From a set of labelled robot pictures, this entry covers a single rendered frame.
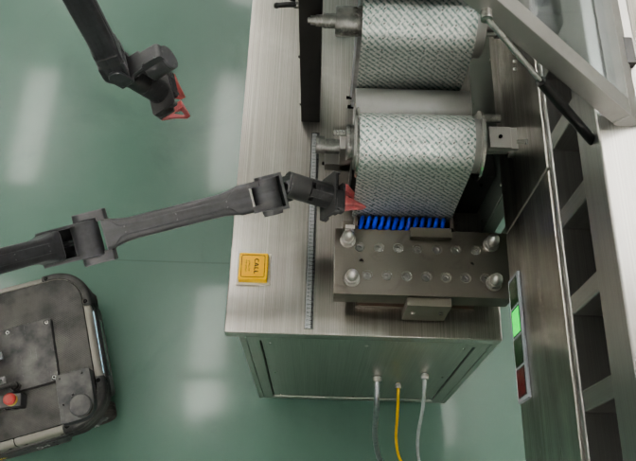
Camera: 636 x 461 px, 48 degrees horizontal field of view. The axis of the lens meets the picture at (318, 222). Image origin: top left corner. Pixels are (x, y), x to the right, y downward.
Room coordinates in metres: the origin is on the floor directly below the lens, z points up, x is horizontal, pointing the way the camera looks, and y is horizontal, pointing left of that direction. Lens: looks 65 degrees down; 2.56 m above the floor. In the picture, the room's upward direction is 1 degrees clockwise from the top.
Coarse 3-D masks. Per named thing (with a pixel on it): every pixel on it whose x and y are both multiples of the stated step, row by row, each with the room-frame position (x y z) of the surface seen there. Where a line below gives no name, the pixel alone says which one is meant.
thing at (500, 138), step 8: (488, 128) 0.80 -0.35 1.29; (496, 128) 0.80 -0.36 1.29; (504, 128) 0.80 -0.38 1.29; (512, 128) 0.80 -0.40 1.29; (488, 136) 0.78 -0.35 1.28; (496, 136) 0.78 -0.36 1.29; (504, 136) 0.78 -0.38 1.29; (512, 136) 0.78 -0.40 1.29; (488, 144) 0.77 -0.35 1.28; (496, 144) 0.76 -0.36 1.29; (504, 144) 0.76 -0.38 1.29; (512, 144) 0.76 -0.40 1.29
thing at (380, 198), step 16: (368, 192) 0.72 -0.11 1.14; (384, 192) 0.72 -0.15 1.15; (400, 192) 0.72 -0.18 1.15; (416, 192) 0.72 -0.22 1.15; (432, 192) 0.72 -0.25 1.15; (448, 192) 0.72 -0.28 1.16; (368, 208) 0.72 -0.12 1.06; (384, 208) 0.72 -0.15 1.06; (400, 208) 0.72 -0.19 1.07; (416, 208) 0.72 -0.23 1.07; (432, 208) 0.72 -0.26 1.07; (448, 208) 0.72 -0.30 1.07
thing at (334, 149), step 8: (344, 136) 0.82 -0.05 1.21; (328, 144) 0.81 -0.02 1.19; (336, 144) 0.81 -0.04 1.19; (344, 144) 0.80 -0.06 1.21; (328, 152) 0.80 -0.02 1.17; (336, 152) 0.80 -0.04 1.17; (344, 152) 0.79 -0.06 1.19; (328, 160) 0.80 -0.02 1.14; (336, 160) 0.80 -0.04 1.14; (344, 160) 0.79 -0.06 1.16; (328, 168) 0.79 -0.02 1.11; (336, 168) 0.79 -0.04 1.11; (344, 168) 0.79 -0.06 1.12; (344, 176) 0.80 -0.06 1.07
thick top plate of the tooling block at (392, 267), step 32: (352, 256) 0.61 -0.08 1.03; (384, 256) 0.62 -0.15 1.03; (416, 256) 0.62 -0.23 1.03; (448, 256) 0.62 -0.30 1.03; (480, 256) 0.62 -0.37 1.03; (352, 288) 0.54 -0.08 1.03; (384, 288) 0.54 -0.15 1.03; (416, 288) 0.54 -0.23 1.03; (448, 288) 0.54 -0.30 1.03; (480, 288) 0.54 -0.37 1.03
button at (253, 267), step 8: (240, 256) 0.65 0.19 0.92; (248, 256) 0.65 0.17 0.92; (256, 256) 0.65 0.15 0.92; (264, 256) 0.65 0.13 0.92; (240, 264) 0.63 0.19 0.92; (248, 264) 0.63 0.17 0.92; (256, 264) 0.63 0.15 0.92; (264, 264) 0.63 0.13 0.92; (240, 272) 0.61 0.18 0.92; (248, 272) 0.61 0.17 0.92; (256, 272) 0.61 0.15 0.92; (264, 272) 0.61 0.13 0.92; (240, 280) 0.59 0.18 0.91; (248, 280) 0.59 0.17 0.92; (256, 280) 0.59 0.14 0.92; (264, 280) 0.59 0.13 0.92
